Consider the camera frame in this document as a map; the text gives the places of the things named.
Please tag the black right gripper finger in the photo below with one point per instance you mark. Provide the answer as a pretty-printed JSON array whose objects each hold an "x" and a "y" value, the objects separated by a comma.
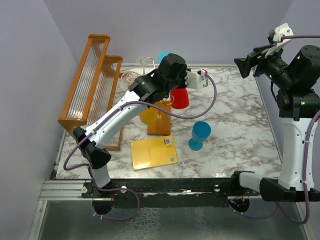
[
  {"x": 245, "y": 65},
  {"x": 262, "y": 49}
]

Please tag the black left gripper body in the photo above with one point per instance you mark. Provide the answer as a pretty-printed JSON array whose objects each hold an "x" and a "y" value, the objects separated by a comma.
[{"x": 182, "y": 80}]

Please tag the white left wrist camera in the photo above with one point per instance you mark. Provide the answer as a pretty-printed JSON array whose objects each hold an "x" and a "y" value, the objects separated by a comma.
[{"x": 196, "y": 80}]

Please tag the clear smooth wine glass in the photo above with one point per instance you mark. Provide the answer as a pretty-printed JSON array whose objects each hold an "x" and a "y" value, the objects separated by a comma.
[{"x": 129, "y": 77}]

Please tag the yellow plastic wine glass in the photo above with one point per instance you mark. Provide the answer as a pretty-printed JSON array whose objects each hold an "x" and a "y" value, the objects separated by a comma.
[{"x": 149, "y": 116}]

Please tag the yellow book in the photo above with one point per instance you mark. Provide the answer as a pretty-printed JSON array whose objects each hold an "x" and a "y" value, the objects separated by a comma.
[{"x": 153, "y": 152}]

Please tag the gold wire wine glass rack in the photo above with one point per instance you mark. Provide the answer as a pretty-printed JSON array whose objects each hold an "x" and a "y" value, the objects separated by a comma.
[{"x": 162, "y": 126}]

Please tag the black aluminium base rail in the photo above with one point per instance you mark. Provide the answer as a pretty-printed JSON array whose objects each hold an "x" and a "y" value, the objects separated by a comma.
[{"x": 164, "y": 193}]

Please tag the blue plastic wine glass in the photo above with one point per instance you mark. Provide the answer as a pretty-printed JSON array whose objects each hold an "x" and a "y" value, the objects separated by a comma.
[
  {"x": 162, "y": 55},
  {"x": 201, "y": 130}
]

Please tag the red plastic wine glass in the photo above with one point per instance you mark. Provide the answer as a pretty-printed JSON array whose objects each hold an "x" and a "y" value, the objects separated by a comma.
[{"x": 180, "y": 98}]

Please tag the blue plastic wine glass front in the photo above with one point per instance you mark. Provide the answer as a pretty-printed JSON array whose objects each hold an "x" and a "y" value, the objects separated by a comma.
[{"x": 201, "y": 130}]

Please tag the clear ribbed wine glass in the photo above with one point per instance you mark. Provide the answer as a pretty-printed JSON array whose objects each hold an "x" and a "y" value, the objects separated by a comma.
[{"x": 144, "y": 62}]

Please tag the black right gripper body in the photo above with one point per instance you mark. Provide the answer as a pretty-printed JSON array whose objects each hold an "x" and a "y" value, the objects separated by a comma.
[{"x": 270, "y": 66}]

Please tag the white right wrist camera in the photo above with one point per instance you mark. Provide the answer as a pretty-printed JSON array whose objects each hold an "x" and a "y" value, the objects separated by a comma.
[{"x": 277, "y": 38}]

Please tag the wooden tiered acrylic shelf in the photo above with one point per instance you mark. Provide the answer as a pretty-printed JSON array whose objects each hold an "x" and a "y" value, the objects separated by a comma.
[{"x": 92, "y": 92}]

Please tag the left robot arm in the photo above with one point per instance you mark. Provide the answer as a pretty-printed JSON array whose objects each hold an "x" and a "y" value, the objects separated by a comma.
[{"x": 145, "y": 90}]

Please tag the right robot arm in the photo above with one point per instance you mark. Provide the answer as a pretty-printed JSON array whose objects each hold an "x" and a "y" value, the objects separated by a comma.
[{"x": 299, "y": 107}]

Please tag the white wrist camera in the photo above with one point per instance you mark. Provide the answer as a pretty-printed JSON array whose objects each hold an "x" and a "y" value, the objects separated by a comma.
[
  {"x": 196, "y": 80},
  {"x": 277, "y": 38}
]

